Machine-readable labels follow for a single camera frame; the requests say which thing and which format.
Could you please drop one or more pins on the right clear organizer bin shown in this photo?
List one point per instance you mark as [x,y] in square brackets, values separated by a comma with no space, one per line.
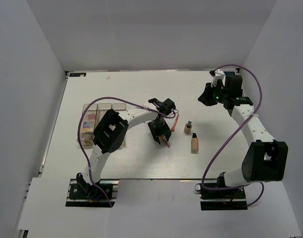
[120,107]

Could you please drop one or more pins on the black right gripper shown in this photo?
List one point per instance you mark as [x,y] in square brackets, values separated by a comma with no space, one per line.
[205,97]

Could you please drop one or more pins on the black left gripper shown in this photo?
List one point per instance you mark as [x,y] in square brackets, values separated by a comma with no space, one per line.
[166,131]

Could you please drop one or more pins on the pastel square eyeshadow palette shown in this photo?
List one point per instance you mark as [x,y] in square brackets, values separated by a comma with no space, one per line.
[88,126]

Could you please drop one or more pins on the small foundation bottle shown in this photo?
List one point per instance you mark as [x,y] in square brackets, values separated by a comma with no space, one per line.
[188,127]

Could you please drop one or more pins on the left clear organizer bin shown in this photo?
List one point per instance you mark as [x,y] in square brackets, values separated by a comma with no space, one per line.
[92,109]

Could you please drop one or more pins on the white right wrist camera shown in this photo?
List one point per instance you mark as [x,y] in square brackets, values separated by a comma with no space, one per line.
[216,74]

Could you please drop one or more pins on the tall foundation bottle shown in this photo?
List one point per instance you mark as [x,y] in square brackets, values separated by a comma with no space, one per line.
[194,143]

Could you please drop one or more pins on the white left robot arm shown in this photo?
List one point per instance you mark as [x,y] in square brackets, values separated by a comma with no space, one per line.
[111,131]

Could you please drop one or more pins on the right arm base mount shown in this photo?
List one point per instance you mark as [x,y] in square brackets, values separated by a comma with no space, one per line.
[226,200]

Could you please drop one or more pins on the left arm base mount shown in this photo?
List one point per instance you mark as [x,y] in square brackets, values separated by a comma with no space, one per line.
[76,197]

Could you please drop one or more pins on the clear organizer bin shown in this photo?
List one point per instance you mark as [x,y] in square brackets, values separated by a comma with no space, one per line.
[92,109]
[102,109]
[120,107]

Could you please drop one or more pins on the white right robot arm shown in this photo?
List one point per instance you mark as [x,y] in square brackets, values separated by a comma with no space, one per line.
[266,157]

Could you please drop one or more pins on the pink blush palette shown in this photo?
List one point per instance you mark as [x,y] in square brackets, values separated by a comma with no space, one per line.
[91,116]

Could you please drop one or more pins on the middle clear organizer bin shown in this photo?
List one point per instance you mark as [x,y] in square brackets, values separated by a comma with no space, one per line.
[102,109]

